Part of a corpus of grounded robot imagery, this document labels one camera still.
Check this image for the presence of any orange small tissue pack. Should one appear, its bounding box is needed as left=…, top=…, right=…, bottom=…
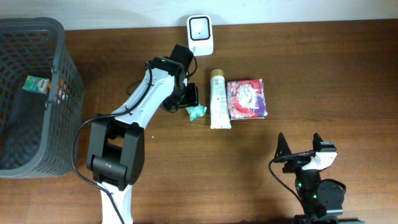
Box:
left=56, top=79, right=70, bottom=104

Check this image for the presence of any teal small tissue pack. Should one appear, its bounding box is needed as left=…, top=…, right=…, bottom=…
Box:
left=22, top=76, right=51, bottom=95

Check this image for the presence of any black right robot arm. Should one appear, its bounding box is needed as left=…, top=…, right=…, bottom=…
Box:
left=268, top=133, right=363, bottom=224

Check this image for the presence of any red purple tissue pack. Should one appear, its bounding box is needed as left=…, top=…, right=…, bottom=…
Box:
left=226, top=79, right=268, bottom=120

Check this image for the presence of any green wipes pack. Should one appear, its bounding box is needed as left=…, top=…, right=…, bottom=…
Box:
left=186, top=104, right=207, bottom=121

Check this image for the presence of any white cream tube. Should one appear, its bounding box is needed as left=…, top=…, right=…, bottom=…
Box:
left=210, top=69, right=231, bottom=129

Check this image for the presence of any grey plastic basket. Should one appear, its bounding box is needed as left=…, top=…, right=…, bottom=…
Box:
left=1, top=17, right=85, bottom=179

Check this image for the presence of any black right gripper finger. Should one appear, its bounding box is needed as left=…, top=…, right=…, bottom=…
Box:
left=274, top=133, right=292, bottom=157
left=312, top=133, right=336, bottom=152

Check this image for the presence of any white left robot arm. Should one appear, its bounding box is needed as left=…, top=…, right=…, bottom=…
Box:
left=86, top=45, right=198, bottom=223

